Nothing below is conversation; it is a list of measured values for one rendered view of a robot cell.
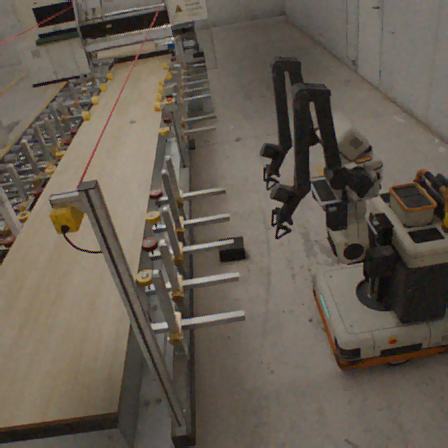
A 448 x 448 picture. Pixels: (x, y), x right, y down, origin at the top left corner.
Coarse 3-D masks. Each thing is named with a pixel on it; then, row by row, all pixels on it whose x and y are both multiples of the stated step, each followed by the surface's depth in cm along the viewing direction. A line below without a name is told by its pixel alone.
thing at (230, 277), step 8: (192, 280) 191; (200, 280) 191; (208, 280) 190; (216, 280) 189; (224, 280) 190; (232, 280) 190; (152, 288) 191; (168, 288) 190; (184, 288) 191; (192, 288) 191
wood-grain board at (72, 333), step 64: (128, 64) 554; (128, 128) 349; (128, 192) 255; (64, 256) 210; (128, 256) 202; (0, 320) 178; (64, 320) 172; (128, 320) 166; (0, 384) 149; (64, 384) 145
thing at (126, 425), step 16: (160, 128) 367; (160, 144) 350; (160, 160) 336; (160, 176) 323; (144, 256) 224; (144, 288) 211; (144, 304) 206; (128, 352) 167; (128, 368) 163; (128, 384) 159; (128, 400) 156; (112, 416) 137; (128, 416) 153; (0, 432) 136; (16, 432) 137; (32, 432) 138; (48, 432) 138; (64, 432) 139; (80, 432) 139; (96, 432) 141; (112, 432) 141; (128, 432) 149
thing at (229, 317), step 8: (232, 312) 170; (240, 312) 169; (184, 320) 170; (192, 320) 170; (200, 320) 169; (208, 320) 168; (216, 320) 168; (224, 320) 168; (232, 320) 169; (240, 320) 169; (160, 328) 169; (168, 328) 169; (184, 328) 169
